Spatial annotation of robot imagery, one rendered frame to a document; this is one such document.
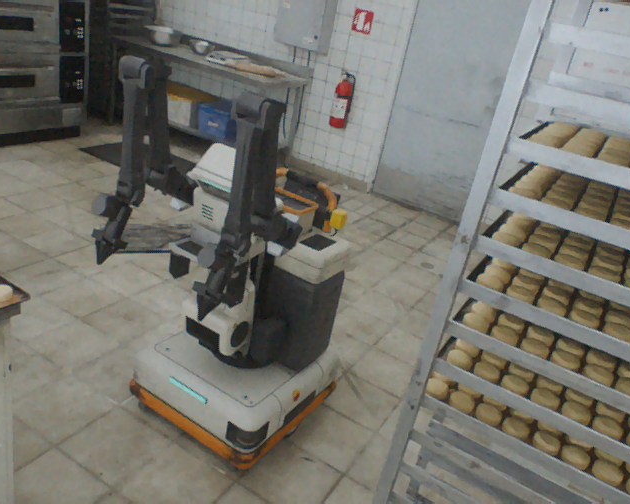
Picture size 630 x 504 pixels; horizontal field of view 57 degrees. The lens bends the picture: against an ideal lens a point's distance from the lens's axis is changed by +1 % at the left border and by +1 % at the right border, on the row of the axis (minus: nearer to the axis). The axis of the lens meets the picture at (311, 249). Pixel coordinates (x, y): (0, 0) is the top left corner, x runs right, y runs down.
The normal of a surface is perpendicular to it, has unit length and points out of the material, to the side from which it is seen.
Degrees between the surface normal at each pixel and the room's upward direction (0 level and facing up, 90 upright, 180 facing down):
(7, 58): 90
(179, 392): 90
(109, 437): 0
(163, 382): 90
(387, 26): 90
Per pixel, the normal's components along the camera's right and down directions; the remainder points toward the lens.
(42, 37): 0.84, 0.36
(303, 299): -0.54, 0.25
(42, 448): 0.18, -0.89
